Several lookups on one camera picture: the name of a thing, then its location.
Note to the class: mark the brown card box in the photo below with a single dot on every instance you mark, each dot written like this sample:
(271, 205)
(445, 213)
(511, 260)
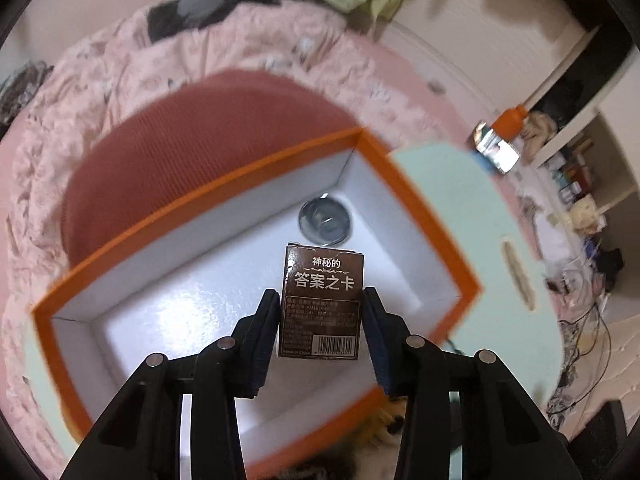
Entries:
(320, 305)

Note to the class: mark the smartphone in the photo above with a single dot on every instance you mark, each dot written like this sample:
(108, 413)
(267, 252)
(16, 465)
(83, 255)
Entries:
(495, 150)

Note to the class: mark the shiny silver round container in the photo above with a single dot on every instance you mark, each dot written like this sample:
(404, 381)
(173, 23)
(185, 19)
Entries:
(325, 220)

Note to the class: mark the beige crumpled cloth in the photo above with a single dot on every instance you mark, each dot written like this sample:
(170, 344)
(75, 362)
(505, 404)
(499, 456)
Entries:
(537, 130)

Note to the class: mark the orange water bottle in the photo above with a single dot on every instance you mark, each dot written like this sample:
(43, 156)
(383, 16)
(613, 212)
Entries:
(510, 121)

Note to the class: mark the cluster of toiletry bottles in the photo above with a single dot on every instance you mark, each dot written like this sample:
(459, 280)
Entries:
(570, 185)

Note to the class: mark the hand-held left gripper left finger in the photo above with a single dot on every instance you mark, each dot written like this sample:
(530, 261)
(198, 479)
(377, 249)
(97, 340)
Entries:
(262, 355)

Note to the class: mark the orange cardboard box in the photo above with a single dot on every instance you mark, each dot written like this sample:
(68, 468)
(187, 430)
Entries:
(175, 320)

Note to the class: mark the pile of dark clothes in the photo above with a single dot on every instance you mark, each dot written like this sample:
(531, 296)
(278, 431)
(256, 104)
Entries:
(200, 5)

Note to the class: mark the white open shelf unit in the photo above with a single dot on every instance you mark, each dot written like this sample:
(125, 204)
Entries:
(615, 135)

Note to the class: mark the pink floral quilt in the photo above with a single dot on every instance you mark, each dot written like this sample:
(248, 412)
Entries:
(125, 70)

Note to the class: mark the rust ribbed cushion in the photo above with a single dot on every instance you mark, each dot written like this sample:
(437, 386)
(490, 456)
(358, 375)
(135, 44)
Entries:
(200, 125)

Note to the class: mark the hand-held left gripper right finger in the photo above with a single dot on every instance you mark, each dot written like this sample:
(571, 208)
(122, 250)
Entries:
(382, 360)

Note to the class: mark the white louvered cabinet door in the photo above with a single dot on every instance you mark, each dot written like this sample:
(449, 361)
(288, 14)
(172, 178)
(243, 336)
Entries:
(475, 50)

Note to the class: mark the dark patterned cloth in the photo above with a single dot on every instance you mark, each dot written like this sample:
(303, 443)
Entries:
(25, 87)

